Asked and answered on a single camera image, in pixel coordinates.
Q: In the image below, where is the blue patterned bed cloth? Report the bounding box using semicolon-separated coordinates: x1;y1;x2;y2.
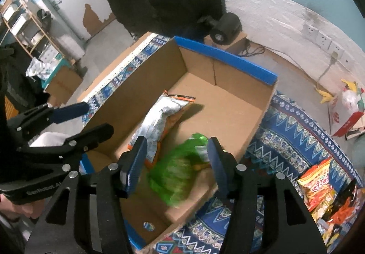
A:
81;34;365;254

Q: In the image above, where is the orange red snack bag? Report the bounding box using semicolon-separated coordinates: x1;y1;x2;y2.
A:
297;158;332;212

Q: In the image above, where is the black round speaker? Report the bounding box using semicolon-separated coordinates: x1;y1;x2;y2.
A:
210;12;242;45

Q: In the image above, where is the white wall socket strip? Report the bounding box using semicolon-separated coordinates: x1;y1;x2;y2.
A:
302;23;354;68

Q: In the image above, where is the person left hand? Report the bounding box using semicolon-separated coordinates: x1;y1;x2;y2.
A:
1;194;45;219

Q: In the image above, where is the black orange snack bag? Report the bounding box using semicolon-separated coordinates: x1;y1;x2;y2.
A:
323;179;357;225

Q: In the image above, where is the red white carton box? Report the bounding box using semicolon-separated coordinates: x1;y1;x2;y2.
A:
328;88;364;137

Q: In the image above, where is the wooden shelf rack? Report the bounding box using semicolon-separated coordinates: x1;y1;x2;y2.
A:
1;0;76;66

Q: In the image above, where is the blue edged cardboard box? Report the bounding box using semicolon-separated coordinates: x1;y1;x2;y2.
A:
79;33;278;251

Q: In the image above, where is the green peanut snack bag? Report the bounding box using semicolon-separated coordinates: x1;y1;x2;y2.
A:
147;133;210;206

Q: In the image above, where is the grey orange snack bag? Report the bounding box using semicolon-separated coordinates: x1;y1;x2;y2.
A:
128;90;196;169

